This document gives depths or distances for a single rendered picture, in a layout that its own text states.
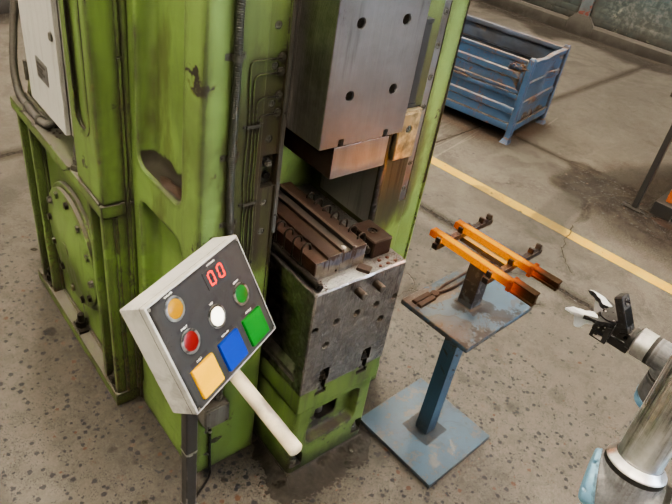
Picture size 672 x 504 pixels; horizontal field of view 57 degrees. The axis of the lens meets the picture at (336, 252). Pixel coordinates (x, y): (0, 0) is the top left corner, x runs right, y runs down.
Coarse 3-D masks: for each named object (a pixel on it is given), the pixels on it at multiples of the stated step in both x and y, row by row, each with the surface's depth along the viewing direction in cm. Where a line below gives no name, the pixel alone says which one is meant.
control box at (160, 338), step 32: (192, 256) 149; (224, 256) 149; (160, 288) 136; (192, 288) 139; (224, 288) 148; (256, 288) 158; (128, 320) 132; (160, 320) 131; (192, 320) 139; (224, 320) 147; (160, 352) 132; (192, 352) 137; (160, 384) 138; (192, 384) 137; (224, 384) 145
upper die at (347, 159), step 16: (288, 144) 179; (304, 144) 173; (352, 144) 166; (368, 144) 170; (384, 144) 175; (304, 160) 175; (320, 160) 169; (336, 160) 166; (352, 160) 170; (368, 160) 174; (336, 176) 169
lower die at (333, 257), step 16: (288, 192) 212; (288, 208) 206; (320, 208) 208; (288, 224) 199; (304, 224) 200; (336, 224) 202; (288, 240) 193; (304, 240) 194; (320, 240) 194; (352, 240) 196; (304, 256) 189; (320, 256) 189; (336, 256) 189; (352, 256) 195; (320, 272) 188; (336, 272) 194
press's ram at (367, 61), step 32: (320, 0) 143; (352, 0) 140; (384, 0) 146; (416, 0) 153; (320, 32) 146; (352, 32) 145; (384, 32) 152; (416, 32) 159; (320, 64) 150; (352, 64) 151; (384, 64) 158; (416, 64) 165; (320, 96) 153; (352, 96) 157; (384, 96) 164; (288, 128) 168; (320, 128) 157; (352, 128) 163; (384, 128) 171
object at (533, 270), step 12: (456, 228) 214; (468, 228) 211; (480, 240) 208; (492, 240) 207; (504, 252) 203; (516, 264) 201; (528, 264) 199; (528, 276) 198; (540, 276) 197; (552, 276) 195; (552, 288) 194
